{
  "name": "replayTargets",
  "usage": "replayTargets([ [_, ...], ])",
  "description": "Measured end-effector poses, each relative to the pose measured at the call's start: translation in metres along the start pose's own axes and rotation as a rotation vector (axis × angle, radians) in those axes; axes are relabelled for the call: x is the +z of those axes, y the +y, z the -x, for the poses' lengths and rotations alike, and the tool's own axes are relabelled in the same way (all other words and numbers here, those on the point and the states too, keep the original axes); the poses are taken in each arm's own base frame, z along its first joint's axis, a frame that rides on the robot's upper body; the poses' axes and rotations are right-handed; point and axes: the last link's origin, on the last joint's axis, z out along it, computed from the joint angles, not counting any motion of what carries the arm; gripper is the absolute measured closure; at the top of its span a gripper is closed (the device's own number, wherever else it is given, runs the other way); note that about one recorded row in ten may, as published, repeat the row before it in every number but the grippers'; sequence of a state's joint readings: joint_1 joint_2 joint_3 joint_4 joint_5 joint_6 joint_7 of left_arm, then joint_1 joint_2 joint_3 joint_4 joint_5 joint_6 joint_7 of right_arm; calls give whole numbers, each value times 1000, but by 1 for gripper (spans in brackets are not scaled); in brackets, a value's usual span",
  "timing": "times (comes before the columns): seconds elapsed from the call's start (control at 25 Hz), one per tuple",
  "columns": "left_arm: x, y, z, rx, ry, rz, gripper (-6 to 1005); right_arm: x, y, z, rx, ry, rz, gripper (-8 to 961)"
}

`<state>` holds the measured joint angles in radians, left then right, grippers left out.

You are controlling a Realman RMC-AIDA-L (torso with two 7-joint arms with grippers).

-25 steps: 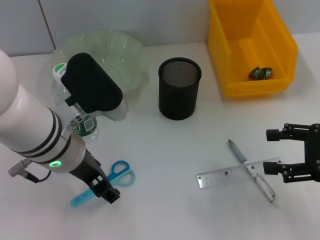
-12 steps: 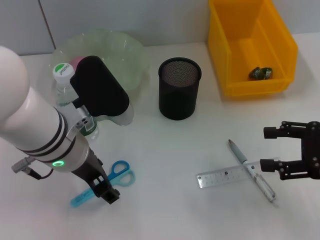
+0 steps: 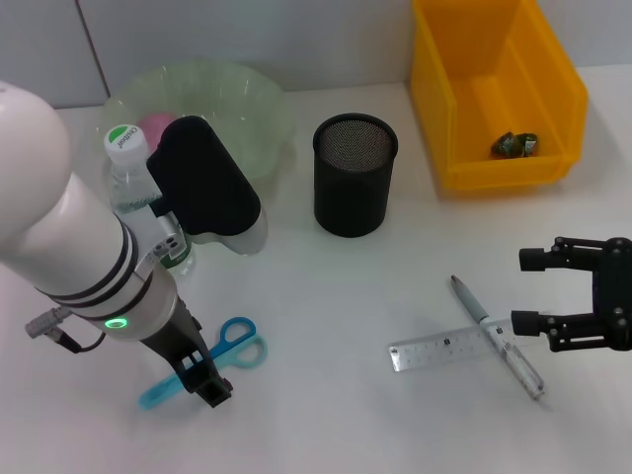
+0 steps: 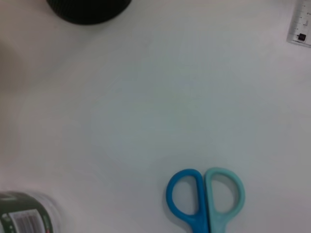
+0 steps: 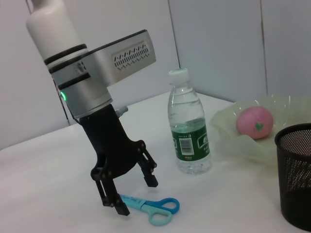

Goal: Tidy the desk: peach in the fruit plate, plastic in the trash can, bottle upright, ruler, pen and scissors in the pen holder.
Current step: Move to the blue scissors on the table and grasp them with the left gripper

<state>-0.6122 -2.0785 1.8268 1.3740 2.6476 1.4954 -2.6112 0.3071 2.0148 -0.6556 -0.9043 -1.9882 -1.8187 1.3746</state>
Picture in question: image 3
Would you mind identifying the silver ballpoint pen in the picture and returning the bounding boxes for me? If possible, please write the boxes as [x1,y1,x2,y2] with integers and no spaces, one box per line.
[449,275,547,404]

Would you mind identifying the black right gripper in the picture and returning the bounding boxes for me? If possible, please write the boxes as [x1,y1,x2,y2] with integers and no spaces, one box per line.
[511,236,632,354]

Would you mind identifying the green glass fruit plate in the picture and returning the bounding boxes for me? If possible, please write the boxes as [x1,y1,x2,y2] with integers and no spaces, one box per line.
[101,58,297,208]

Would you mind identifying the pink toy peach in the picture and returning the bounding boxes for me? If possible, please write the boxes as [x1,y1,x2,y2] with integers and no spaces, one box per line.
[136,112,179,150]

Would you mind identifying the clear green-label water bottle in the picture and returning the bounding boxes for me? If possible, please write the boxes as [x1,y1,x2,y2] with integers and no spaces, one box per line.
[102,122,197,277]

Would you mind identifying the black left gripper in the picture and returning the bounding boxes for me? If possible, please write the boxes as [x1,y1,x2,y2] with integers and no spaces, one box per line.
[140,295,233,409]

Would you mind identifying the blue scissors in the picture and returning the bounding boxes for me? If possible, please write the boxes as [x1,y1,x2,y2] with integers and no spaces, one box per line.
[138,316,270,411]

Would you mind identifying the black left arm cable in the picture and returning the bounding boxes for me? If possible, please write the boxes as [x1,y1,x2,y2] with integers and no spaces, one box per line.
[46,328,108,355]

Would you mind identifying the yellow plastic bin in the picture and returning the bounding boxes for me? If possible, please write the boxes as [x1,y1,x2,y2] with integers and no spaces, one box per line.
[409,0,590,193]

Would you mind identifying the green plastic wrapper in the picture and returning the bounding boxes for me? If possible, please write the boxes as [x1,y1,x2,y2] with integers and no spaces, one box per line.
[490,130,540,159]

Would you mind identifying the black mesh pen cup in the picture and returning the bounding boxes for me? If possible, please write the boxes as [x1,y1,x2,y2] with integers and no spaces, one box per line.
[311,113,399,239]

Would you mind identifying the clear plastic ruler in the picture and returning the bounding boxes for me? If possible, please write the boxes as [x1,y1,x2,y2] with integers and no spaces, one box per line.
[388,320,515,375]

